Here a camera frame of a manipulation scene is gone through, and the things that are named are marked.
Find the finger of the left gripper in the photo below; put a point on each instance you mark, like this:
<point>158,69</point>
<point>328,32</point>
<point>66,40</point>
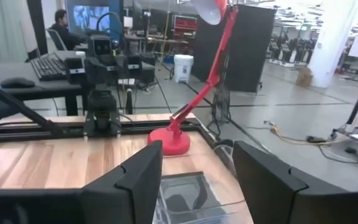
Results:
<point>110,73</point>
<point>95,73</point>

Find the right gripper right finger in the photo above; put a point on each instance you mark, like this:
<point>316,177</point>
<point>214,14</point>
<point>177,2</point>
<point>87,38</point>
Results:
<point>291,205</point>

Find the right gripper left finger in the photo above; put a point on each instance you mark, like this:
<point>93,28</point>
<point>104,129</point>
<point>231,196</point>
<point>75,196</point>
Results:
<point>120,202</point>

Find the black keyboard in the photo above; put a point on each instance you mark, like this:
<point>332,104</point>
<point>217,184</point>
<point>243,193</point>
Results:
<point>48,68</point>

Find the person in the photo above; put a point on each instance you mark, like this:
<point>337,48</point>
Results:
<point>64,34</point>

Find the grey office chair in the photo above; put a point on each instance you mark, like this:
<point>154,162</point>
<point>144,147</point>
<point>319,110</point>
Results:
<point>53,38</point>

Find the large blue display screen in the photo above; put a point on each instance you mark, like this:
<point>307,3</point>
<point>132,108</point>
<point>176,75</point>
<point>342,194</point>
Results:
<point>89,17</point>

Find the white bucket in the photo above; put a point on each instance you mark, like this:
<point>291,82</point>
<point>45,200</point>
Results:
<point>183,68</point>

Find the red tool cabinet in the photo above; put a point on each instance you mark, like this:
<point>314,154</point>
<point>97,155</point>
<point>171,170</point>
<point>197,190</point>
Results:
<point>185,25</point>

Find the red desk lamp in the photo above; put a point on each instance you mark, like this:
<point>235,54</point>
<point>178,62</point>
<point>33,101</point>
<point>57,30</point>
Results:
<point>169,143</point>

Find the clear plastic bin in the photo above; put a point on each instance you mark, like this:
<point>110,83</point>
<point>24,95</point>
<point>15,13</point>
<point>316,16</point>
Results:
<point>197,193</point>

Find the black computer mouse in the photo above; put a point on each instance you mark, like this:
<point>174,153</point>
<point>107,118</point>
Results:
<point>17,82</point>

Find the grey desk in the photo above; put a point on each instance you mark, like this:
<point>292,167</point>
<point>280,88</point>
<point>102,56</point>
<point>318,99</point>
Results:
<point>8,70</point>

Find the black metal stand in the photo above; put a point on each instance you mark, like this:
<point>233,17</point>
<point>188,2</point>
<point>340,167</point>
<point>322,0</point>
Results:
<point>221,102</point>

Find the black partition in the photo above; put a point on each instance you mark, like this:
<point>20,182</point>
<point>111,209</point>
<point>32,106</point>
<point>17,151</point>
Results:
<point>250,46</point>

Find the cardboard box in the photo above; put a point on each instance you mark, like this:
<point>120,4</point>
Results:
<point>304,77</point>

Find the white pillar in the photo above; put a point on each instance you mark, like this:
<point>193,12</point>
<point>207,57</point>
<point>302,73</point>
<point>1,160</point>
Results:
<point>331,46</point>

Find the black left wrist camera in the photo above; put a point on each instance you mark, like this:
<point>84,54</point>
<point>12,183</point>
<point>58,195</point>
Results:
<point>100,46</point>

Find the black aluminium table frame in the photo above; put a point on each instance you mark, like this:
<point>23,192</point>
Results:
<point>26,130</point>

